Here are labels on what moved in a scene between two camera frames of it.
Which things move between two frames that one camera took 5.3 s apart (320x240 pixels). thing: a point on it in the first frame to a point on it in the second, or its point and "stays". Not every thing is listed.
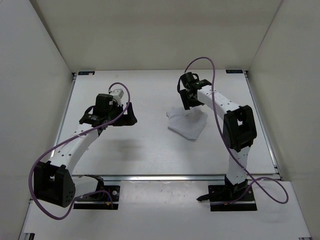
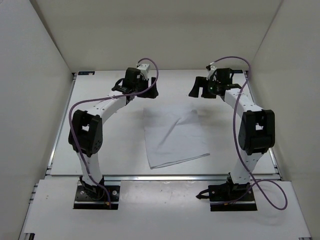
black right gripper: [188, 104] to [200, 82]
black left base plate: [103, 201] stays
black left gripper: [129, 118] to [151, 93]
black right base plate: [230, 197] stays
